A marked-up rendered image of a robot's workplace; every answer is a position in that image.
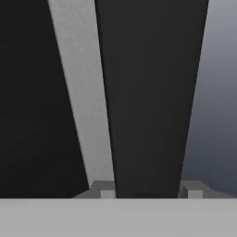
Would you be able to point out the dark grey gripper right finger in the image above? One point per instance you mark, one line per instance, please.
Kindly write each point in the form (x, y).
(194, 188)

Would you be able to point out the black flat cupboard panel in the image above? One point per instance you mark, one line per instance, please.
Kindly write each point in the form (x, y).
(31, 108)
(151, 92)

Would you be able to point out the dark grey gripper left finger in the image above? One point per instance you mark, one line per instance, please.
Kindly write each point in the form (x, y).
(103, 188)

